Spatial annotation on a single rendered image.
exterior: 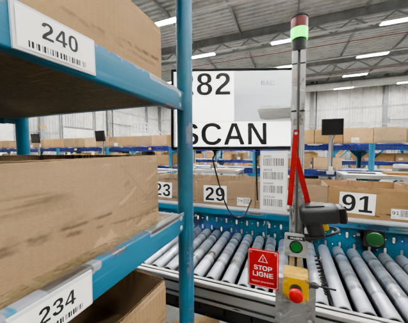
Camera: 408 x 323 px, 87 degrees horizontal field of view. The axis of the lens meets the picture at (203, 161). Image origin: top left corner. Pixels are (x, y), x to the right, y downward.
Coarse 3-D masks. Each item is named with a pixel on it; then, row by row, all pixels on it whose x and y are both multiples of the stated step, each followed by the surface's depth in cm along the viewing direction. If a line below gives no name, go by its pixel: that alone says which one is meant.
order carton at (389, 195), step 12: (324, 180) 144; (336, 180) 141; (348, 180) 139; (336, 192) 117; (360, 192) 112; (372, 192) 110; (384, 192) 109; (396, 192) 107; (384, 204) 109; (396, 204) 107; (348, 216) 115; (360, 216) 113; (372, 216) 111; (384, 216) 109
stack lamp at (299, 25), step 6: (294, 18) 66; (300, 18) 65; (306, 18) 65; (294, 24) 66; (300, 24) 65; (306, 24) 65; (294, 30) 66; (300, 30) 65; (306, 30) 65; (294, 36) 66; (300, 36) 66; (306, 36) 66
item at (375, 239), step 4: (372, 232) 106; (368, 236) 106; (372, 236) 105; (376, 236) 104; (380, 236) 104; (368, 240) 106; (372, 240) 105; (376, 240) 104; (380, 240) 104; (372, 244) 105; (376, 244) 105; (380, 244) 104
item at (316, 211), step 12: (312, 204) 63; (324, 204) 63; (336, 204) 63; (300, 216) 63; (312, 216) 61; (324, 216) 60; (336, 216) 59; (312, 228) 63; (324, 228) 63; (312, 240) 63
